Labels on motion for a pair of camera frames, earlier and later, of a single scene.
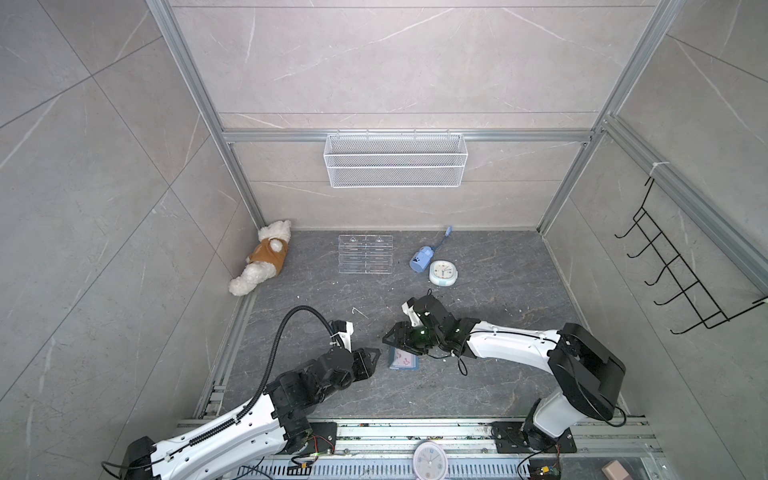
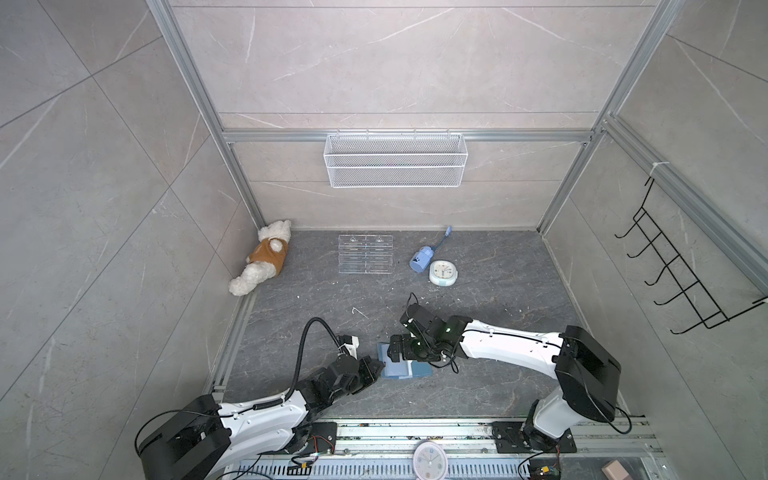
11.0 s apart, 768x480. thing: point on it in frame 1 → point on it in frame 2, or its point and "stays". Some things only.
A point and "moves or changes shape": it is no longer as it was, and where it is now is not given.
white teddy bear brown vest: [266, 258] stays
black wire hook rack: [693, 295] stays
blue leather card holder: [402, 360] moves or changes shape
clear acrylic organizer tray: [365, 254] stays
